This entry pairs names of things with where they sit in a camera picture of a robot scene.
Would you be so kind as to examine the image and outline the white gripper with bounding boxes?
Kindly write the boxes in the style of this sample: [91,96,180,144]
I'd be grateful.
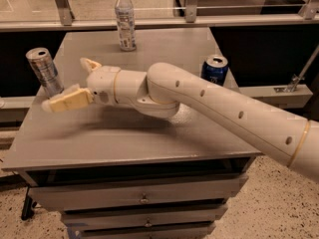
[42,58,121,113]

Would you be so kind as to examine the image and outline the silver redbull can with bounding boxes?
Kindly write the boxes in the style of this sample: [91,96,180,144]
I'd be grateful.
[26,47,64,98]

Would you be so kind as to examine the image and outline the blue pepsi can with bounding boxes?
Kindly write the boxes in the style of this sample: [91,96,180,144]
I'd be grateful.
[200,55,228,86]

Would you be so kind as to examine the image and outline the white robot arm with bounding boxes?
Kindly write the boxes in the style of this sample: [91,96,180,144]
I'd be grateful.
[42,58,319,182]

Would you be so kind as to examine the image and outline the clear plastic water bottle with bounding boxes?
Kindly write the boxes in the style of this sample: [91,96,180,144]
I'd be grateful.
[115,0,137,51]

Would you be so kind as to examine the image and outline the grey drawer cabinet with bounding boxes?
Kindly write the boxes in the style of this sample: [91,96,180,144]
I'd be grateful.
[1,27,263,239]

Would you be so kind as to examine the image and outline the top grey drawer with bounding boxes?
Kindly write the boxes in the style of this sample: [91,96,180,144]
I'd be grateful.
[29,173,248,211]

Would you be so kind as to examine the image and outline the grey drawer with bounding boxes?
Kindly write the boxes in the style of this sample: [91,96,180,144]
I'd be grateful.
[62,203,227,230]
[29,173,248,211]
[77,222,215,239]

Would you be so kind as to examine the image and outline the middle grey drawer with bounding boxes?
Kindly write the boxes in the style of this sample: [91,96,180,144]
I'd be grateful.
[62,203,227,230]

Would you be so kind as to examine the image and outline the bottom grey drawer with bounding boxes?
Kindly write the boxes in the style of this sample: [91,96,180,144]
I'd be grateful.
[77,222,215,239]

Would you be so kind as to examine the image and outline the metal railing frame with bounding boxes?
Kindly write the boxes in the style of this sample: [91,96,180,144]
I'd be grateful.
[0,0,318,32]

